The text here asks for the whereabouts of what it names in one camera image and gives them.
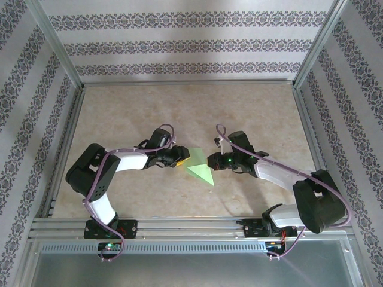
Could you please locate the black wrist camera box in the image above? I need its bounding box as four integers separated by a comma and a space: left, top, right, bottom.
148, 128, 172, 149
227, 130, 256, 154

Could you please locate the aluminium rail along patterned wall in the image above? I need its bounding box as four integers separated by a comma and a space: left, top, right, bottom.
80, 78, 297, 88

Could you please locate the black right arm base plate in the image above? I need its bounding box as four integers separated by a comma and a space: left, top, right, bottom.
242, 218, 298, 239

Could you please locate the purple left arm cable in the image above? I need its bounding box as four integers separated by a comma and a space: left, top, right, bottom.
83, 123, 178, 262

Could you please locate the small circuit board green light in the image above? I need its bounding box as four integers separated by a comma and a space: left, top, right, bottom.
98, 242, 122, 252

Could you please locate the grey slotted cable duct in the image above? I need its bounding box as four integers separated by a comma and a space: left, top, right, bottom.
39, 242, 268, 253

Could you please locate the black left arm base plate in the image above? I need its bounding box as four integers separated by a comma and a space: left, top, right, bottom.
84, 219, 139, 240

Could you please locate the grey metal sheet panel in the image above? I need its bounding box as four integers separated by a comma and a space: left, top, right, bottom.
25, 239, 365, 287

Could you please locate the aluminium corner post by right arm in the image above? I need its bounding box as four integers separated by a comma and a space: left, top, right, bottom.
294, 0, 353, 87

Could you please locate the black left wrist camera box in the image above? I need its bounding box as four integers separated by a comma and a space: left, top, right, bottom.
148, 128, 172, 149

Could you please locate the aluminium corner post by left arm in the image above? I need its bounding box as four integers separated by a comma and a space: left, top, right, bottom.
25, 0, 84, 88

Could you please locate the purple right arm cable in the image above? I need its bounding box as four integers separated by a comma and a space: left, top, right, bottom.
215, 123, 351, 260

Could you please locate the aluminium side rail by right arm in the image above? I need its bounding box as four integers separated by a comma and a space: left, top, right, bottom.
291, 84, 342, 216

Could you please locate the aluminium rail under arm bases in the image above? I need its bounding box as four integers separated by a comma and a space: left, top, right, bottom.
28, 217, 355, 240

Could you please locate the aluminium side rail by left arm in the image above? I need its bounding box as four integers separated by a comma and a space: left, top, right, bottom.
44, 86, 87, 218

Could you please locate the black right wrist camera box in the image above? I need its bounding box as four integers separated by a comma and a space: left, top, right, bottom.
227, 130, 256, 154

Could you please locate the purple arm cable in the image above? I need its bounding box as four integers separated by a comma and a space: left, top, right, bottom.
83, 123, 178, 262
215, 123, 351, 260

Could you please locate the light green paper sheet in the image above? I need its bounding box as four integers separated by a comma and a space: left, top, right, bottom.
183, 147, 215, 187

